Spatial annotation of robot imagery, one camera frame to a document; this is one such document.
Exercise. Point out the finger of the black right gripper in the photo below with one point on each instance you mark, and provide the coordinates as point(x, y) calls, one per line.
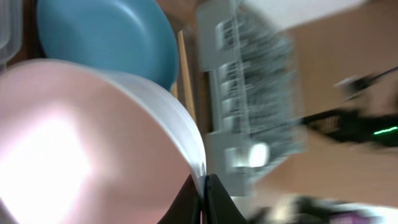
point(325, 123)

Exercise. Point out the pink bowl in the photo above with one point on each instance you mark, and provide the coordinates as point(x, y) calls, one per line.
point(81, 145)

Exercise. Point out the grey dishwasher rack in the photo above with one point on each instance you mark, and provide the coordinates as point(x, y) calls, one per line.
point(255, 93)

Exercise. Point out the clear plastic bin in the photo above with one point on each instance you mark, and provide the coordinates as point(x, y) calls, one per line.
point(11, 29)

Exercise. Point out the right wooden chopstick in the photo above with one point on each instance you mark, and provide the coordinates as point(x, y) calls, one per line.
point(186, 80)

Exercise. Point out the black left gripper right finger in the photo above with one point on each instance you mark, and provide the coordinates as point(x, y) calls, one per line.
point(219, 207)

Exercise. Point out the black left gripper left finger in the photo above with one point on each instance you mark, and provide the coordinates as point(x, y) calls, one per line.
point(185, 209)

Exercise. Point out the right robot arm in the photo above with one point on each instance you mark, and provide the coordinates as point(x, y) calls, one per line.
point(353, 125)

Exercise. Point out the dark blue plate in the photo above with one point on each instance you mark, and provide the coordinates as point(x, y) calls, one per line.
point(132, 36)

